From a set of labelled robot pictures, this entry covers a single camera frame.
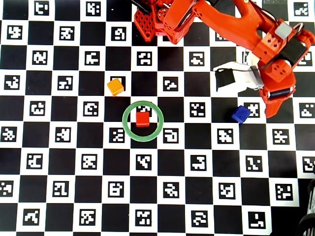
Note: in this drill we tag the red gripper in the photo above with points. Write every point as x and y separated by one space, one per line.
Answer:
280 94

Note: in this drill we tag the blue cube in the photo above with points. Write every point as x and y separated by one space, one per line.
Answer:
240 114

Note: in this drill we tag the red cube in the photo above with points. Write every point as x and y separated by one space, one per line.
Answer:
142 118

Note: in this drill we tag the orange cube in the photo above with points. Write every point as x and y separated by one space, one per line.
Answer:
115 86

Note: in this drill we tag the red robot arm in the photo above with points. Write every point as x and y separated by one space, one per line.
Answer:
221 22

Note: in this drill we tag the black white marker mat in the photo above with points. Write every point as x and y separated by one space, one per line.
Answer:
169 162

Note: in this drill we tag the black camera stand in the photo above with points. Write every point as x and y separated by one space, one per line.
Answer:
310 204

